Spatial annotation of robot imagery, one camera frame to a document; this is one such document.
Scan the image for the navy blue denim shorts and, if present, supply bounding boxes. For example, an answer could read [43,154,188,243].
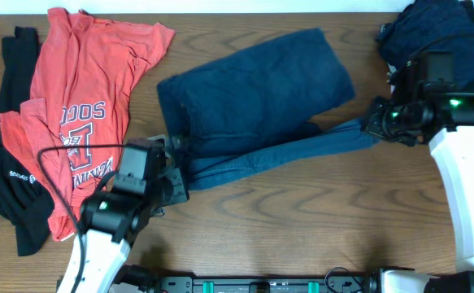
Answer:
[157,28,376,190]

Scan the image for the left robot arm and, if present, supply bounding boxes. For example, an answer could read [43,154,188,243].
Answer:
[57,135,189,292]

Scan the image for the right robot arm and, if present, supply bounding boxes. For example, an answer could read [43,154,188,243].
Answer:
[363,51,474,292]

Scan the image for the red printed t-shirt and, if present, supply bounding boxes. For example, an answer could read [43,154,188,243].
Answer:
[0,8,176,241]

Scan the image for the folded navy garment pile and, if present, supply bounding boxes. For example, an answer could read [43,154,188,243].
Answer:
[376,0,474,89]

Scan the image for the black t-shirt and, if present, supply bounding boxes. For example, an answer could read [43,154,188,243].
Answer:
[0,27,54,256]

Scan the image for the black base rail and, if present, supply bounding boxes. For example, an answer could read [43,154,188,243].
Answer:
[159,273,365,293]

